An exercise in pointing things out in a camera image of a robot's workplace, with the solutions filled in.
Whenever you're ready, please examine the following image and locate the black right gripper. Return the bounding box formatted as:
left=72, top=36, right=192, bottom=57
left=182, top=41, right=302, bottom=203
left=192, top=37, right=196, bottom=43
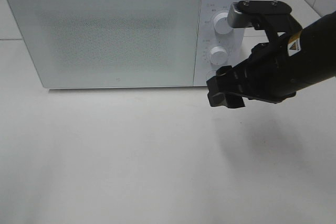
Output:
left=207, top=14, right=302, bottom=109

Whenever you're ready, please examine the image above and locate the white microwave knob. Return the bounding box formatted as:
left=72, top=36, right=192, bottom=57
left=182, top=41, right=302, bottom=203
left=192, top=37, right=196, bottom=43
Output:
left=213, top=12, right=232, bottom=35
left=209, top=46, right=228, bottom=66

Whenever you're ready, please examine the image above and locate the white microwave door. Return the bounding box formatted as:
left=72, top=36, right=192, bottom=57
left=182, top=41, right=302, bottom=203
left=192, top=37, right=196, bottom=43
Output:
left=7, top=0, right=200, bottom=89

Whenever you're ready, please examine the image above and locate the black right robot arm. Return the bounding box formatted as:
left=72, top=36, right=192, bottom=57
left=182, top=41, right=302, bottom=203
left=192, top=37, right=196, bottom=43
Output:
left=206, top=13, right=335, bottom=109

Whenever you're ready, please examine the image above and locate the white microwave oven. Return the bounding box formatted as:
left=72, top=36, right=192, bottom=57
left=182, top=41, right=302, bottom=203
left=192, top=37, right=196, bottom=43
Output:
left=7, top=0, right=244, bottom=89

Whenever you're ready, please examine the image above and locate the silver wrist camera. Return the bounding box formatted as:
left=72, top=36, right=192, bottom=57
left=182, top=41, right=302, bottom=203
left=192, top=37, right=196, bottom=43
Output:
left=227, top=0, right=292, bottom=30

